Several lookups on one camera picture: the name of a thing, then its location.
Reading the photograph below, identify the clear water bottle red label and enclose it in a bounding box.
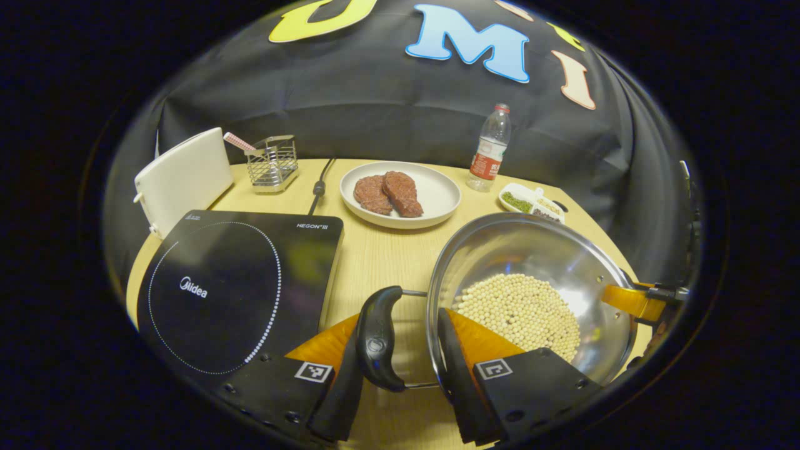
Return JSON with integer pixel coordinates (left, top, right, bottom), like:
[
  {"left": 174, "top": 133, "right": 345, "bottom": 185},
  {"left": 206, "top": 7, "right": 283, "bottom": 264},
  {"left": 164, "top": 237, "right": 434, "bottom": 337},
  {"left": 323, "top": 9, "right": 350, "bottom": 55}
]
[{"left": 466, "top": 103, "right": 512, "bottom": 193}]

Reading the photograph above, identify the black power cable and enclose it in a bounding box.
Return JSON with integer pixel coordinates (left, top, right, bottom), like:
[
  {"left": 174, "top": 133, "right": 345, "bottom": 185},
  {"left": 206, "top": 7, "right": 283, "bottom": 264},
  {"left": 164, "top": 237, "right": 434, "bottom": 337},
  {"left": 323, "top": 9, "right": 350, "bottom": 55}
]
[{"left": 307, "top": 157, "right": 336, "bottom": 216}]

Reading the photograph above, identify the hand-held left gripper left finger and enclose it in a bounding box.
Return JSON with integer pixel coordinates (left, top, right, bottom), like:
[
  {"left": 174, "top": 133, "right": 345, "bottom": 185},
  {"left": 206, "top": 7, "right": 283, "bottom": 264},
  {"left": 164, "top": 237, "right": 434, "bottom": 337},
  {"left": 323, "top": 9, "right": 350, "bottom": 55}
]
[{"left": 212, "top": 312, "right": 366, "bottom": 446}]

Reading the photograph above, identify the black backdrop cloth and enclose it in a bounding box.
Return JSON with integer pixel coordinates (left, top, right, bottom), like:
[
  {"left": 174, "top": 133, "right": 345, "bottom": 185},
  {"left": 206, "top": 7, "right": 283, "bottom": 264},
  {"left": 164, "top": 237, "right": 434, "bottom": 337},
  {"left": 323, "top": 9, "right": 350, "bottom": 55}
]
[{"left": 103, "top": 0, "right": 701, "bottom": 294}]

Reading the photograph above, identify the brown meat patty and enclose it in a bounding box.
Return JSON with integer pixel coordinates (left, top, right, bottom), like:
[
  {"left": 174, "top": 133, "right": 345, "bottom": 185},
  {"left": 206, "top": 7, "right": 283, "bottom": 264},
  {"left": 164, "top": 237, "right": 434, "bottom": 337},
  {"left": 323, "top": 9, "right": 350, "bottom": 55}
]
[
  {"left": 353, "top": 175, "right": 394, "bottom": 216},
  {"left": 382, "top": 171, "right": 424, "bottom": 218}
]

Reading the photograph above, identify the metal wire basket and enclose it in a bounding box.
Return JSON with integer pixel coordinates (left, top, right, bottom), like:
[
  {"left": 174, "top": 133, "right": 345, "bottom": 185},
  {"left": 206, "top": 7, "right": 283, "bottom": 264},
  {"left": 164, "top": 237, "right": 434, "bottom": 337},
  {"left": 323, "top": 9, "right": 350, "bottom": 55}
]
[{"left": 245, "top": 134, "right": 299, "bottom": 193}]

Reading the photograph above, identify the pink striped utensil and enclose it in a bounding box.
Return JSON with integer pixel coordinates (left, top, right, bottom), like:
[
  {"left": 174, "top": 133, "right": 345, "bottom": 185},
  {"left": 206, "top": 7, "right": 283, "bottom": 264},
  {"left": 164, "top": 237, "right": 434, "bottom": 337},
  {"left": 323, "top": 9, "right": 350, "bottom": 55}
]
[{"left": 223, "top": 131, "right": 257, "bottom": 154}]

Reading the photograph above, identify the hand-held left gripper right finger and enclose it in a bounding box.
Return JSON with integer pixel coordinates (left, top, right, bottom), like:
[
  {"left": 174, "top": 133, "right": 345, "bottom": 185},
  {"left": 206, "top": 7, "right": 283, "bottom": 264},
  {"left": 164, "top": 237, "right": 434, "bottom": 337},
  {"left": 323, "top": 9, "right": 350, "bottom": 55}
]
[{"left": 436, "top": 307, "right": 604, "bottom": 446}]

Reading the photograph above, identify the white divided dish with beans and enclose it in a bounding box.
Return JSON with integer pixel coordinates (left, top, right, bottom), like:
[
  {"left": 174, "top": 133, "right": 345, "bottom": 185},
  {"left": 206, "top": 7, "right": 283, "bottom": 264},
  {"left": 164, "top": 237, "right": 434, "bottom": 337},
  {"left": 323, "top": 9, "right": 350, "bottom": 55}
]
[{"left": 498, "top": 182, "right": 566, "bottom": 224}]

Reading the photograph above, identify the black induction cooktop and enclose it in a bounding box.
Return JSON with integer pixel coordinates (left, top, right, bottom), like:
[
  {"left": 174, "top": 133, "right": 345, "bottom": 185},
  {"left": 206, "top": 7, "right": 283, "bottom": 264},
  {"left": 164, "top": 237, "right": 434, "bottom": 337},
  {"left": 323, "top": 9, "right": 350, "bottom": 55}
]
[{"left": 136, "top": 209, "right": 344, "bottom": 376}]

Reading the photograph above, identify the pile of yellow soybeans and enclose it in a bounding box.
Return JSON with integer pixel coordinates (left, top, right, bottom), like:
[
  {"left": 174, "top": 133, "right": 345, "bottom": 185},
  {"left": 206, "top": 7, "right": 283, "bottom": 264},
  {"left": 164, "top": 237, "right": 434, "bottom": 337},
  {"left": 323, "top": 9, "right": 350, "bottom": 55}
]
[{"left": 451, "top": 273, "right": 582, "bottom": 363}]

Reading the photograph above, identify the white round plate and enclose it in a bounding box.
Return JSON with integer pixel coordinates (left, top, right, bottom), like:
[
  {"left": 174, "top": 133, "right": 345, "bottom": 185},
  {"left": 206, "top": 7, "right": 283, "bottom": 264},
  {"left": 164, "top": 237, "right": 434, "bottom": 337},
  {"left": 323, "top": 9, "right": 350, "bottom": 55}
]
[{"left": 339, "top": 161, "right": 462, "bottom": 230}]

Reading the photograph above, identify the white toaster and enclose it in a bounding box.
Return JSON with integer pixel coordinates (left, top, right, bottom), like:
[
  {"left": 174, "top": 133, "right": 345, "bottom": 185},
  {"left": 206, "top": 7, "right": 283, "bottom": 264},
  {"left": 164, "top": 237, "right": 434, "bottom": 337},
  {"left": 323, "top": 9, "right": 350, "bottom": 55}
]
[{"left": 133, "top": 127, "right": 234, "bottom": 240}]

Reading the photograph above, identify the stainless steel pot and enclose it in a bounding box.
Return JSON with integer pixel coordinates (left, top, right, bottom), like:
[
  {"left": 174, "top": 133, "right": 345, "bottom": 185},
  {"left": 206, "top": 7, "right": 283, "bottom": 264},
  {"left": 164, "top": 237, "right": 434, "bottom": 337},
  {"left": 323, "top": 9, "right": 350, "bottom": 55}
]
[{"left": 355, "top": 212, "right": 638, "bottom": 393}]

